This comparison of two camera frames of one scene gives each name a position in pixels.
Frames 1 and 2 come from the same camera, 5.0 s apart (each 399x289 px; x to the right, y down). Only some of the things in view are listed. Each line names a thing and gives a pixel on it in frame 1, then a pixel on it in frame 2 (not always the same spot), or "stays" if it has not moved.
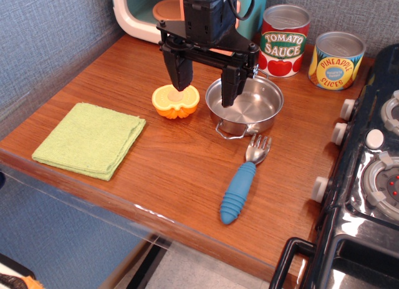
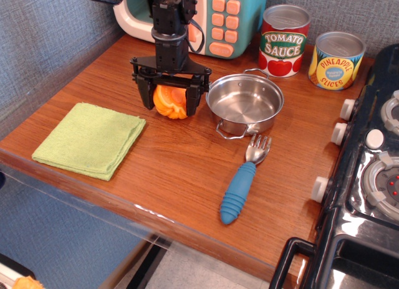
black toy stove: (356, 244) stays
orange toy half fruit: (173, 103) stays
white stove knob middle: (339, 133) stays
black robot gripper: (209, 32) to (171, 66)
